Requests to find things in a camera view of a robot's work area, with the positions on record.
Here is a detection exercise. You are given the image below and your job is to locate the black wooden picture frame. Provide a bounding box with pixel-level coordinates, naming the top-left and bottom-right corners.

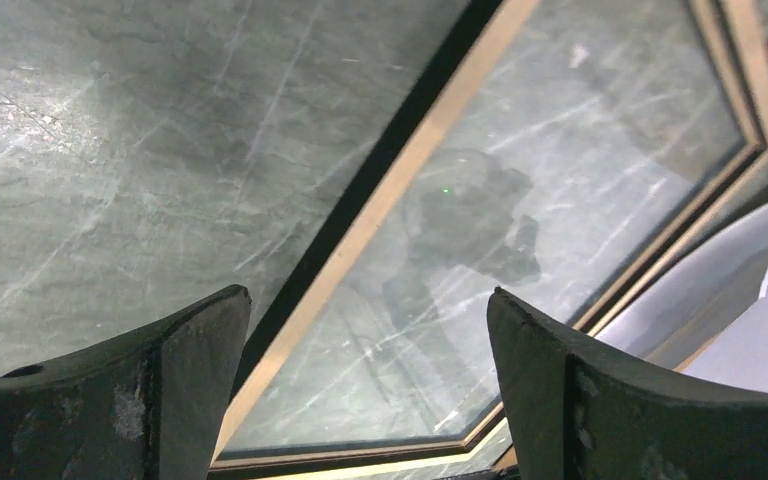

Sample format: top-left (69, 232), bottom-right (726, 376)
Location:
top-left (208, 1), bottom-right (768, 479)

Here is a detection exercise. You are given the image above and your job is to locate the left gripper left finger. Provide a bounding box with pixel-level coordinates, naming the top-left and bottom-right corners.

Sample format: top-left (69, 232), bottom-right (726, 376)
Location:
top-left (0, 285), bottom-right (251, 479)

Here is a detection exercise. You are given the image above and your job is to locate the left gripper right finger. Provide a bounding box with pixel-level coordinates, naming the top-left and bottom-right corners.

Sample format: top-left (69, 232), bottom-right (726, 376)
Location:
top-left (487, 288), bottom-right (768, 479)

